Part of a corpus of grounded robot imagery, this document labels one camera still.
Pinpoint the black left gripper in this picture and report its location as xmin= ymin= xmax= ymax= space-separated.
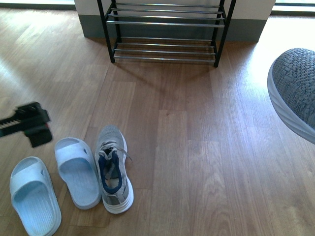
xmin=0 ymin=102 xmax=53 ymax=148

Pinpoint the light blue slide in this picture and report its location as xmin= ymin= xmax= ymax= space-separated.
xmin=55 ymin=137 xmax=101 ymax=210
xmin=10 ymin=156 xmax=62 ymax=236

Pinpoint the grey sneaker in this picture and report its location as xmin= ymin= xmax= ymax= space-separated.
xmin=94 ymin=125 xmax=134 ymax=214
xmin=267 ymin=48 xmax=315 ymax=144

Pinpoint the black metal shoe rack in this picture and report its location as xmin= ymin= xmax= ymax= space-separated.
xmin=97 ymin=0 xmax=236 ymax=67

